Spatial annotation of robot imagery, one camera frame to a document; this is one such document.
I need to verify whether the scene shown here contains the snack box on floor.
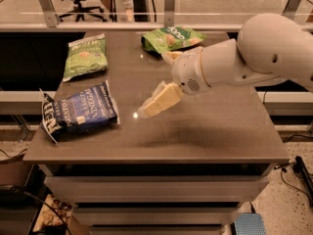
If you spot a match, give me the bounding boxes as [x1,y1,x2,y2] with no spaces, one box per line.
[32,194,72,235]

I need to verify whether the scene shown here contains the metal guard railing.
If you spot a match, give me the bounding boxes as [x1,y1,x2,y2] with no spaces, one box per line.
[0,0,313,33]

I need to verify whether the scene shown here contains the green Kettle chip bag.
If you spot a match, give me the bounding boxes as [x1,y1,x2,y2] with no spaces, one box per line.
[63,33,108,82]

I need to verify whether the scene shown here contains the grey drawer cabinet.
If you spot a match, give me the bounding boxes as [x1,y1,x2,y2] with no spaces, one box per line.
[24,32,289,235]

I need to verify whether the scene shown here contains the blue perforated box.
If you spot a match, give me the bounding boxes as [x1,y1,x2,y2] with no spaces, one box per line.
[233,213,266,235]

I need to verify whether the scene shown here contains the green rice chip bag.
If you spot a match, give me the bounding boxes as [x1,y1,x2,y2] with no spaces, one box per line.
[141,26,205,54]

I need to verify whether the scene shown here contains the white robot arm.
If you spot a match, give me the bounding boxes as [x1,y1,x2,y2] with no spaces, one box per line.
[137,14,313,118]

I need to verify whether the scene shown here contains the blue Kettle chip bag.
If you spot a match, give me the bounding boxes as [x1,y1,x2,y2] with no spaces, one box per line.
[41,80,120,143]

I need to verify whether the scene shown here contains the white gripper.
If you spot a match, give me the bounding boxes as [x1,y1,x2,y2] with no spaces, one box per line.
[137,47,210,118]

